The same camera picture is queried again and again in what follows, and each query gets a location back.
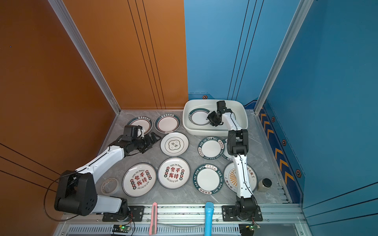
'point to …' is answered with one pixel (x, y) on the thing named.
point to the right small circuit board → (253, 227)
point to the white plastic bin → (238, 107)
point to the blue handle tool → (209, 208)
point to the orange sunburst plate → (230, 177)
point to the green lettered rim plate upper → (211, 148)
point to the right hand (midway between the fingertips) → (206, 119)
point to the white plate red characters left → (139, 180)
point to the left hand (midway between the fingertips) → (157, 140)
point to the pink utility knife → (153, 223)
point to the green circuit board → (121, 228)
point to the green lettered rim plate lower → (207, 179)
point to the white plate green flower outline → (174, 143)
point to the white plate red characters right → (173, 173)
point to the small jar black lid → (264, 185)
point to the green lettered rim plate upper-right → (226, 155)
